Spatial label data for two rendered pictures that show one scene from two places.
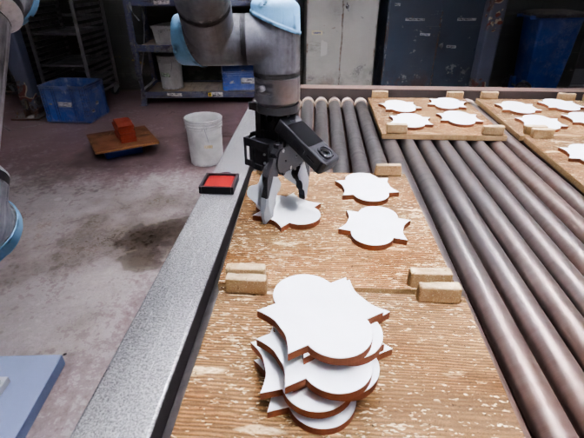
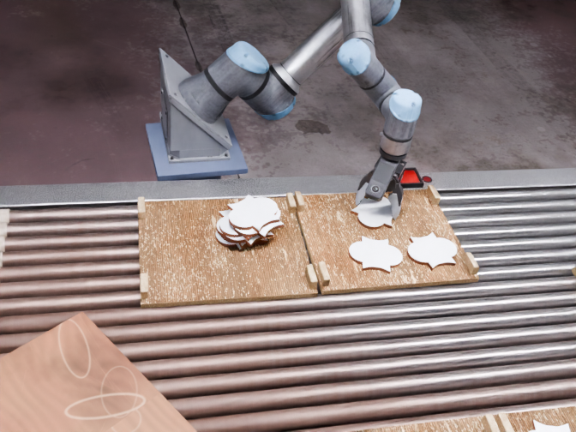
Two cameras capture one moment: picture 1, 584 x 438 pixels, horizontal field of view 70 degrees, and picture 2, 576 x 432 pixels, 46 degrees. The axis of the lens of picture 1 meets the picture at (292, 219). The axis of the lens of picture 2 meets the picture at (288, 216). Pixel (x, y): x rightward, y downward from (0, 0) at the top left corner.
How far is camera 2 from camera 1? 1.46 m
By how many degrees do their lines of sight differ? 56
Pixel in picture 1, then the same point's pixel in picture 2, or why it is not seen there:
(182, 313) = (273, 191)
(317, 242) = (347, 230)
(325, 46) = not seen: outside the picture
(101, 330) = not seen: hidden behind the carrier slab
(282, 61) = (387, 128)
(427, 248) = (363, 281)
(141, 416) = (215, 194)
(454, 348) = (273, 283)
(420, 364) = (260, 269)
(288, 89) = (387, 144)
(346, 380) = (225, 226)
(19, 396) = (224, 165)
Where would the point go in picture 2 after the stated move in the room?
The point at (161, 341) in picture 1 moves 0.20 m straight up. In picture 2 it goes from (253, 189) to (259, 130)
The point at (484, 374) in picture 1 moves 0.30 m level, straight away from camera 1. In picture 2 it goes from (261, 291) to (384, 334)
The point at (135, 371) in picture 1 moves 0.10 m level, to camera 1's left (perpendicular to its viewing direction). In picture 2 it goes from (235, 186) to (229, 165)
